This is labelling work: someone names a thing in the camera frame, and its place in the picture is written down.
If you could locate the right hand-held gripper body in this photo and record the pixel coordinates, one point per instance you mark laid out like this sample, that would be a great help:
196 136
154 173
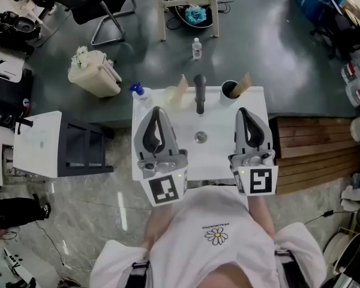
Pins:
261 180

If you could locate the black toilet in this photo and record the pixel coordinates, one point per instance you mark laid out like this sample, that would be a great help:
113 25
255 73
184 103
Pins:
25 26

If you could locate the white tall table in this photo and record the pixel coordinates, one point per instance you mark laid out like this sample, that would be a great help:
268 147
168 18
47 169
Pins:
213 4

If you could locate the person's right forearm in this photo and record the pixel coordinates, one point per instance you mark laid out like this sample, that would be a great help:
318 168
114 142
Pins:
261 217

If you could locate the blue bath pouf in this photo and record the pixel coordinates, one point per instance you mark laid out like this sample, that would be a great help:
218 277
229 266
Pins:
195 15

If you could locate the black sink faucet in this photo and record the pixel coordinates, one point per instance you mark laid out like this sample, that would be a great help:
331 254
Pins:
199 94

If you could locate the round white disc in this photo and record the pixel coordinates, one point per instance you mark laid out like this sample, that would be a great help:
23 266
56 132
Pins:
334 247

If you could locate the cream trash bin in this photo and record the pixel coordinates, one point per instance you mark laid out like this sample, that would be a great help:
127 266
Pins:
96 76

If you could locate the black cantilever chair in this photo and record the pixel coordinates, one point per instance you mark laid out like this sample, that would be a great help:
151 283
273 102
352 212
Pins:
102 1

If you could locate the black office chair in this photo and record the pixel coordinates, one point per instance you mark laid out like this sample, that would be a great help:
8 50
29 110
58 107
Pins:
345 34

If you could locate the clear plastic cup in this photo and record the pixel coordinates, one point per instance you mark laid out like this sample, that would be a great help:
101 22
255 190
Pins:
169 96

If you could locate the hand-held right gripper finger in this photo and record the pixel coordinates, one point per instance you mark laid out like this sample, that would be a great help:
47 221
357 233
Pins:
267 139
239 139

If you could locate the black vanity cabinet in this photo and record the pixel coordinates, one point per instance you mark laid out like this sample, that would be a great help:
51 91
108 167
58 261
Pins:
6 100

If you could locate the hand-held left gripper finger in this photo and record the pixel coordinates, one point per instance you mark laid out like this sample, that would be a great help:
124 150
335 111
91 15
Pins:
150 136
171 142

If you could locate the white sink basin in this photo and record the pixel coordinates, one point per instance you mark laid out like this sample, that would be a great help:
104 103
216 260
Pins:
216 130

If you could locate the white square basin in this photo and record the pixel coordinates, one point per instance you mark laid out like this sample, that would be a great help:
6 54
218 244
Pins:
37 145

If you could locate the white folded towel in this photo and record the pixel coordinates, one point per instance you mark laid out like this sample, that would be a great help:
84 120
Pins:
357 196

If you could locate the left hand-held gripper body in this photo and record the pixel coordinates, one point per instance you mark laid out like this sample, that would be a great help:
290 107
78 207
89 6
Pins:
165 187

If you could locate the black basin stand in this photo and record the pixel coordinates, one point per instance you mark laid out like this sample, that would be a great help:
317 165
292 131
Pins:
84 169

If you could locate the wooden slat platform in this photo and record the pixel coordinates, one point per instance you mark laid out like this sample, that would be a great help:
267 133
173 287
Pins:
315 151

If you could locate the person's left forearm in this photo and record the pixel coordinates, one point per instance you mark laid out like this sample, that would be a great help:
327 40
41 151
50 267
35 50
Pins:
157 226

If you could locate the person's white daisy shirt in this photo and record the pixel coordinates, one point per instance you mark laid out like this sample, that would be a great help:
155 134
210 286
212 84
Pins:
210 214

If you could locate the pale green cup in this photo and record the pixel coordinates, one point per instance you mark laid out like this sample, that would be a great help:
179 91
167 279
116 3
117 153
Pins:
228 102

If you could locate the clear water bottle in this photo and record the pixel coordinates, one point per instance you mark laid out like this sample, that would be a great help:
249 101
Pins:
197 49

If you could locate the white narrow basin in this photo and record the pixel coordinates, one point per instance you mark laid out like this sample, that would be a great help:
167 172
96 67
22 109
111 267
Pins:
3 67

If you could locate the white printed panel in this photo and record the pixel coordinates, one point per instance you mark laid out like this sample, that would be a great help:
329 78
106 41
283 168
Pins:
9 265

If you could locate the white flower bunch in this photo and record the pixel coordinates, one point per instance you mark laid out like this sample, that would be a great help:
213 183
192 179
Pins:
79 57

